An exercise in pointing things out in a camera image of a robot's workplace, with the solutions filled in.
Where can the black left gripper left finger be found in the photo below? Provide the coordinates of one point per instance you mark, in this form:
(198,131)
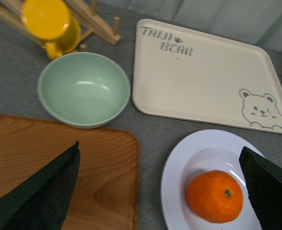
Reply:
(42,201)

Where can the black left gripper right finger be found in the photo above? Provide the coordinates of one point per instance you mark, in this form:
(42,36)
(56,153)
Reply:
(264,184)

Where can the orange fruit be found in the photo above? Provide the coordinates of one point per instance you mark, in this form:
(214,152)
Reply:
(215,196)

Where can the white round plate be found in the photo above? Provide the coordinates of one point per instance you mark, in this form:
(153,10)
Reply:
(197,153)

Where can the wooden cutting board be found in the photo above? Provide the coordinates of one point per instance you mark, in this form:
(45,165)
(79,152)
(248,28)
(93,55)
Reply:
(105,196)

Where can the light green bowl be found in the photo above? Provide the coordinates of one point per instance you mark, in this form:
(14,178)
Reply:
(83,90)

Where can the beige bear tray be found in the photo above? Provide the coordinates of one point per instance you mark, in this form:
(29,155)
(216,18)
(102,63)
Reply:
(190,75)

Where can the grey curtain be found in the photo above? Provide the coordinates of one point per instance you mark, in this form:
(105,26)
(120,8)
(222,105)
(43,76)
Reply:
(257,22)

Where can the yellow mug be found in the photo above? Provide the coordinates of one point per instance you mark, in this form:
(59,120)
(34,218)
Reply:
(51,22)

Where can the wooden dish rack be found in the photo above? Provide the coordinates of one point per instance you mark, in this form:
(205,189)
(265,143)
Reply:
(11,13)

